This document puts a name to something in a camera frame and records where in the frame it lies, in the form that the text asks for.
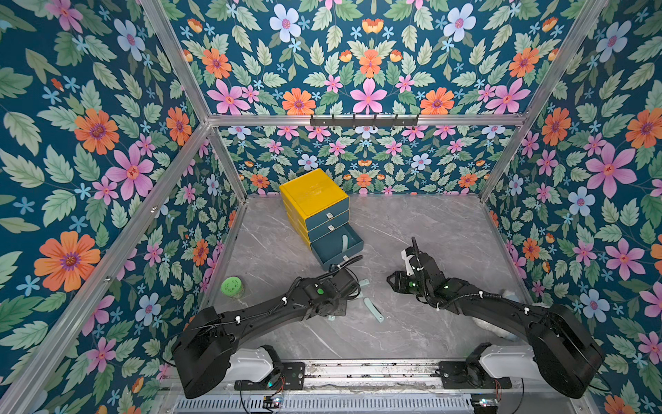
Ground teal bottom drawer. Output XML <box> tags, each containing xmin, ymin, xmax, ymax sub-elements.
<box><xmin>310</xmin><ymin>224</ymin><xmax>364</xmax><ymax>271</ymax></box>

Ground teal top drawer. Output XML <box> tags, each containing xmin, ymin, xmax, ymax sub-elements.
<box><xmin>305</xmin><ymin>197</ymin><xmax>349</xmax><ymax>231</ymax></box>

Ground yellow drawer cabinet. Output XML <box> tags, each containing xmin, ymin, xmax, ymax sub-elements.
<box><xmin>279</xmin><ymin>169</ymin><xmax>349</xmax><ymax>247</ymax></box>

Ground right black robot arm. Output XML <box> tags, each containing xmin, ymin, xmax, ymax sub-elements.
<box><xmin>386</xmin><ymin>244</ymin><xmax>605</xmax><ymax>398</ymax></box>

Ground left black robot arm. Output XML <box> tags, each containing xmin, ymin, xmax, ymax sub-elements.
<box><xmin>172</xmin><ymin>268</ymin><xmax>360</xmax><ymax>400</ymax></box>

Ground mint knife diagonal center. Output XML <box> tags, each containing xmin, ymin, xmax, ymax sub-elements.
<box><xmin>364</xmin><ymin>298</ymin><xmax>384</xmax><ymax>323</ymax></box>

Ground white plush toy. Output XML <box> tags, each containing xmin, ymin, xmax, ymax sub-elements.
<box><xmin>472</xmin><ymin>290</ymin><xmax>520</xmax><ymax>342</ymax></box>

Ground green lid small jar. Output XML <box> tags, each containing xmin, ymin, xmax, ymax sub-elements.
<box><xmin>221</xmin><ymin>276</ymin><xmax>245</xmax><ymax>298</ymax></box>

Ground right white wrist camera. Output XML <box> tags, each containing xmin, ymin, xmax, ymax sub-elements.
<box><xmin>401</xmin><ymin>247</ymin><xmax>417</xmax><ymax>276</ymax></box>

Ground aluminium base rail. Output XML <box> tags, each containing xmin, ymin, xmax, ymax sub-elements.
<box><xmin>154</xmin><ymin>358</ymin><xmax>585</xmax><ymax>394</ymax></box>

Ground black hook rail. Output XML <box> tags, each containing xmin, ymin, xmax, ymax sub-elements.
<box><xmin>310</xmin><ymin>114</ymin><xmax>419</xmax><ymax>129</ymax></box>

